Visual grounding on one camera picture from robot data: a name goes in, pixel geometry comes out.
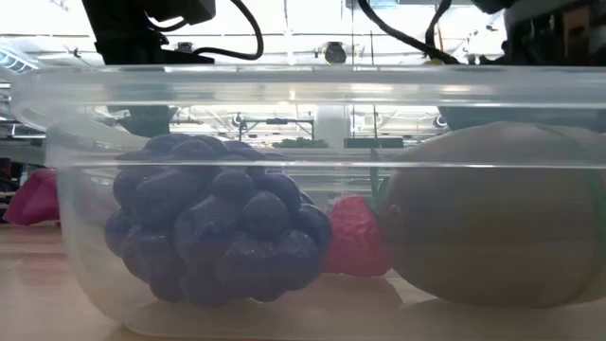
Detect purple cloth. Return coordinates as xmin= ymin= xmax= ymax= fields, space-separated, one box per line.
xmin=3 ymin=168 xmax=61 ymax=226

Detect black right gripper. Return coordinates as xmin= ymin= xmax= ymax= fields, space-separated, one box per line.
xmin=437 ymin=0 xmax=606 ymax=132

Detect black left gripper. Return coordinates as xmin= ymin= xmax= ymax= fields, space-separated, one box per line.
xmin=82 ymin=0 xmax=216 ymax=139

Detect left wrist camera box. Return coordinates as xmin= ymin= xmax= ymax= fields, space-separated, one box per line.
xmin=141 ymin=0 xmax=217 ymax=27

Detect clear plastic container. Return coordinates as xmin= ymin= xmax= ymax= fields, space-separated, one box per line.
xmin=9 ymin=64 xmax=606 ymax=341

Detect red strawberry with leaves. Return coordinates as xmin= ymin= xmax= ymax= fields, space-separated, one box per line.
xmin=324 ymin=149 xmax=395 ymax=278

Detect brown kiwi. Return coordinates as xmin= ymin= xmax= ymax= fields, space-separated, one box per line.
xmin=381 ymin=121 xmax=606 ymax=309

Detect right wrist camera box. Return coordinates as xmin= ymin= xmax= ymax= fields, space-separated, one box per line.
xmin=470 ymin=0 xmax=518 ymax=15

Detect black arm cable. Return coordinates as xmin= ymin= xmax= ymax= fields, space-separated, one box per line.
xmin=356 ymin=0 xmax=461 ymax=66
xmin=145 ymin=0 xmax=265 ymax=62

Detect purple grape bunch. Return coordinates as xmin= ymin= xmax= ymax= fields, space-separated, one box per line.
xmin=103 ymin=133 xmax=334 ymax=307

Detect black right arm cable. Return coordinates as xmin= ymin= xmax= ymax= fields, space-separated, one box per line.
xmin=356 ymin=0 xmax=461 ymax=66

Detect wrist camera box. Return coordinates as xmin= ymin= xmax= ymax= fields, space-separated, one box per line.
xmin=141 ymin=0 xmax=217 ymax=27
xmin=470 ymin=0 xmax=518 ymax=15

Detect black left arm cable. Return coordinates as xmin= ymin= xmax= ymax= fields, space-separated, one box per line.
xmin=145 ymin=0 xmax=265 ymax=62

